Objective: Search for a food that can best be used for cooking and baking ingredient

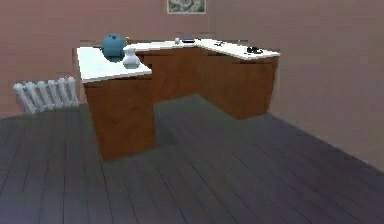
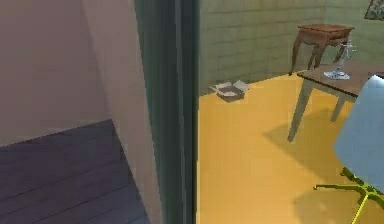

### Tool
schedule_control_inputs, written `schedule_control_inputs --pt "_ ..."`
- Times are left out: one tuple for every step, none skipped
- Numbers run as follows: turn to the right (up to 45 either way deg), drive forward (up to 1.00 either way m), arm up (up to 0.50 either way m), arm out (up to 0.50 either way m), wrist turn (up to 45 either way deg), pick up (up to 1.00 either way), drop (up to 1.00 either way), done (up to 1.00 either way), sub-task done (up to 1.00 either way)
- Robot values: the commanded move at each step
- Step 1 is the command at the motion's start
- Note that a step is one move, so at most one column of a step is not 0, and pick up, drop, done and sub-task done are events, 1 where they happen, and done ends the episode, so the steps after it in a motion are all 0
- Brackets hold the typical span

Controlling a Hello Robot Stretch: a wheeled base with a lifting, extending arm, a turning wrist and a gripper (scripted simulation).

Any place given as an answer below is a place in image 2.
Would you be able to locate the dark green room door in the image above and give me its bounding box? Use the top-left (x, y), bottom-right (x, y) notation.
top-left (133, 0), bottom-right (201, 224)

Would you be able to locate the open grey cardboard box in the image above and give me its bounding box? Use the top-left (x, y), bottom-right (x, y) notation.
top-left (209, 79), bottom-right (252, 103)

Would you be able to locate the brown wooden side table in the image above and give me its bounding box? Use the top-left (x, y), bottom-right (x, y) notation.
top-left (288, 23), bottom-right (356, 76)

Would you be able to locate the brown desk with grey legs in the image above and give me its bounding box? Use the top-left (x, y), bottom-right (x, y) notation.
top-left (287, 61), bottom-right (384, 143)

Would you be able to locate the pale blue office chair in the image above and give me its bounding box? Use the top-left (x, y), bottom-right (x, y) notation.
top-left (312, 74), bottom-right (384, 224)

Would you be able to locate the framed wall picture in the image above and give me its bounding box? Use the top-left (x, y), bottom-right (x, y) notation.
top-left (363, 0), bottom-right (384, 22)

